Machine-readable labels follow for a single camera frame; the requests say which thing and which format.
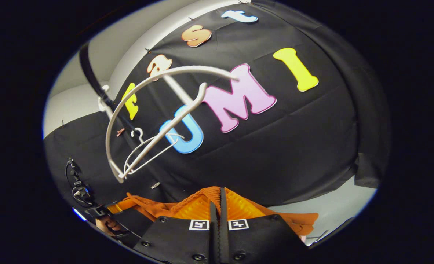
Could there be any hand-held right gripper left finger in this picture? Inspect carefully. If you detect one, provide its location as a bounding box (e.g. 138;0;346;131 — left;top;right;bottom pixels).
134;195;219;264

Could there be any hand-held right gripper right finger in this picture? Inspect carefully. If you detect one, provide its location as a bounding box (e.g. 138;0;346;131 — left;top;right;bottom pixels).
219;187;310;264

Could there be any orange corduroy jacket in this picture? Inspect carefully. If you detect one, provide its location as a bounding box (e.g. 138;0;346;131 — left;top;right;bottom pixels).
107;186;319;237

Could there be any white plastic clothes hanger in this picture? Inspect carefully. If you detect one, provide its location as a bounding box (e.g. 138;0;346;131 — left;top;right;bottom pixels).
105;65;240;184
123;127;185;180

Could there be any black clothes rack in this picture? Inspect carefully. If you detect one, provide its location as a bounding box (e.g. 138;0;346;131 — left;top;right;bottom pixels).
79;42;138;138

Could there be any black backdrop cloth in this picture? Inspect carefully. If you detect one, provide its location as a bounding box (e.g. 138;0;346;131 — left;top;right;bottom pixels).
44;0;391;220

